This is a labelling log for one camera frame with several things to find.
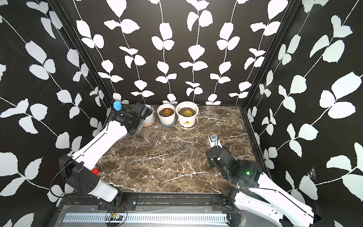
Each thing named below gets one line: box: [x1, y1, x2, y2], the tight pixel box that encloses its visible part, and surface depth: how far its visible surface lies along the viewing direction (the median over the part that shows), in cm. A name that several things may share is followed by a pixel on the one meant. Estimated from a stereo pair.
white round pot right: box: [175, 101, 199, 128], surface depth 106 cm
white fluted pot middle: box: [156, 103, 176, 126], surface depth 105 cm
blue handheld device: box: [112, 101, 122, 112], surface depth 93 cm
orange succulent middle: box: [162, 108, 172, 117], surface depth 106 cm
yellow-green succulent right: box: [183, 109, 193, 117], surface depth 103 cm
